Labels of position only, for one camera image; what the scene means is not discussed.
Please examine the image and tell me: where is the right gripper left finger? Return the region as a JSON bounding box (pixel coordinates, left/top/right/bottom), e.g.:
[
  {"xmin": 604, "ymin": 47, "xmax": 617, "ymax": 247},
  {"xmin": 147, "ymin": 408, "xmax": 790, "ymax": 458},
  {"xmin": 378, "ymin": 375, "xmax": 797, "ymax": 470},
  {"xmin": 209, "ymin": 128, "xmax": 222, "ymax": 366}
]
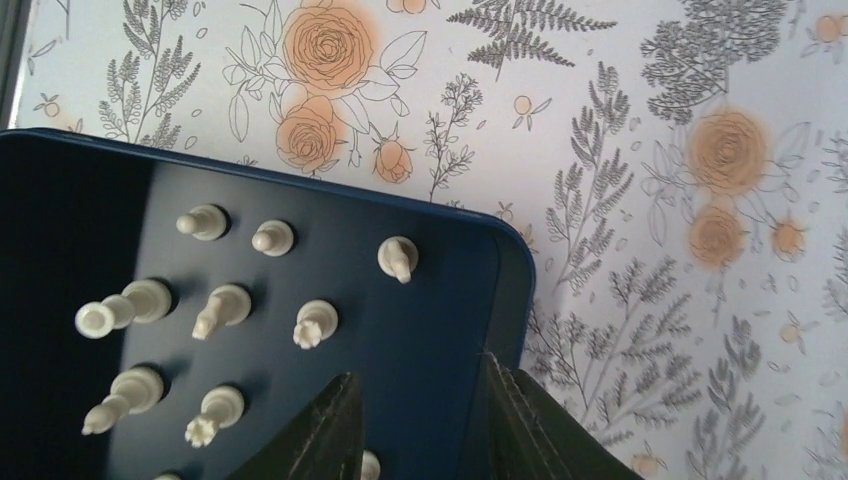
[{"xmin": 229, "ymin": 372, "xmax": 365, "ymax": 480}]

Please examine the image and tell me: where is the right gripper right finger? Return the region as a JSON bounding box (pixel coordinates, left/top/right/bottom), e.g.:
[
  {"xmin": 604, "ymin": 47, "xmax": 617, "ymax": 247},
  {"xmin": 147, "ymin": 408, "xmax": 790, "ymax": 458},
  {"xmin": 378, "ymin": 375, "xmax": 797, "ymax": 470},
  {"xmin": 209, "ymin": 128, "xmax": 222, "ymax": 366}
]
[{"xmin": 484, "ymin": 353, "xmax": 639, "ymax": 480}]

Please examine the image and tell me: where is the white chess rook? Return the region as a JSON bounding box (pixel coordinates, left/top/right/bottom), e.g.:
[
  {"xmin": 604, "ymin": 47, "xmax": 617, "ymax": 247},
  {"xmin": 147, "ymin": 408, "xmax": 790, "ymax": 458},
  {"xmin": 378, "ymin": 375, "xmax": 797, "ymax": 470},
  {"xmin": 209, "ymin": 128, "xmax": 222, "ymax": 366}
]
[
  {"xmin": 184, "ymin": 385, "xmax": 246, "ymax": 449},
  {"xmin": 74, "ymin": 279, "xmax": 173, "ymax": 339}
]

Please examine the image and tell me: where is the white chess pawn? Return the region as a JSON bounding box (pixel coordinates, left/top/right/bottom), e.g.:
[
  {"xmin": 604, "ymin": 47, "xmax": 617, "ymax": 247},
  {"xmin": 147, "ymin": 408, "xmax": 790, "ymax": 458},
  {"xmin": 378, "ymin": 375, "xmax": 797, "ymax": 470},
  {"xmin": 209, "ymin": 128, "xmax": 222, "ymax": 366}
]
[
  {"xmin": 360, "ymin": 450, "xmax": 381, "ymax": 480},
  {"xmin": 251, "ymin": 220, "xmax": 295, "ymax": 257},
  {"xmin": 176, "ymin": 204, "xmax": 229, "ymax": 241}
]

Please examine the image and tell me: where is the white chess queen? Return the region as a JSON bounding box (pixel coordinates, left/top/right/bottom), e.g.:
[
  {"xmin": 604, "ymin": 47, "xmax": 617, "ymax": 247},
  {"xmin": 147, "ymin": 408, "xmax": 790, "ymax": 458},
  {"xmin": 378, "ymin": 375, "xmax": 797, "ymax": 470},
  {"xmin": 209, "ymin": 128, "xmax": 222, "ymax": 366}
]
[{"xmin": 292, "ymin": 299, "xmax": 339, "ymax": 350}]

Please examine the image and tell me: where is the white chess knight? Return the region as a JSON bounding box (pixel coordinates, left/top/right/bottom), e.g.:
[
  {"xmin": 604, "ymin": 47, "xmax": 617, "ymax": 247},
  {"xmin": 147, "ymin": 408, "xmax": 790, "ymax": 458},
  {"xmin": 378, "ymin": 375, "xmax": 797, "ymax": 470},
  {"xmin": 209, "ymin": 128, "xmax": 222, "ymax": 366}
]
[{"xmin": 191, "ymin": 284, "xmax": 252, "ymax": 340}]

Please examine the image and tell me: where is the white chess king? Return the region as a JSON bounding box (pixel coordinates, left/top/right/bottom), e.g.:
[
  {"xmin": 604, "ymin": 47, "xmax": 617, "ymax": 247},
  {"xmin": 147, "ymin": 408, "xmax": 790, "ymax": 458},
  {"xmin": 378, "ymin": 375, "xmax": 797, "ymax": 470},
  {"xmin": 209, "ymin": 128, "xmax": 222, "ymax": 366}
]
[{"xmin": 81, "ymin": 366, "xmax": 164, "ymax": 436}]

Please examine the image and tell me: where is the white chess bishop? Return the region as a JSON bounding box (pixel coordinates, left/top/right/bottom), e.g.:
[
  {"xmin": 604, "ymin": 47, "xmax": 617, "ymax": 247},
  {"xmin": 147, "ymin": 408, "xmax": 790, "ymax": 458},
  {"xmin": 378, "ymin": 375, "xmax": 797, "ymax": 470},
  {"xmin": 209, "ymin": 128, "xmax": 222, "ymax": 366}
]
[{"xmin": 377, "ymin": 236, "xmax": 419, "ymax": 284}]

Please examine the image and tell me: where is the dark blue tray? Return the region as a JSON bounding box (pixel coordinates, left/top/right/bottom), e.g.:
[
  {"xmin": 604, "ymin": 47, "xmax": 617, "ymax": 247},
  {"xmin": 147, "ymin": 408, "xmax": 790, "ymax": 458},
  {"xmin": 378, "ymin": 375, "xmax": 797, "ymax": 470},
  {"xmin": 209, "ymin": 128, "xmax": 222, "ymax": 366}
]
[{"xmin": 1, "ymin": 128, "xmax": 535, "ymax": 479}]

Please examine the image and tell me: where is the floral table mat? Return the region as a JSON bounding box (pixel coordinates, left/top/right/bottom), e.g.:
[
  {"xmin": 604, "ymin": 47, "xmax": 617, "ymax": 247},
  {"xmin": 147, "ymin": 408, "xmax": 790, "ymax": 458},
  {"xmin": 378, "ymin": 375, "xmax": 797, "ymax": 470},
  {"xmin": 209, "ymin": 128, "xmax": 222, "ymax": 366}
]
[{"xmin": 9, "ymin": 1, "xmax": 847, "ymax": 479}]

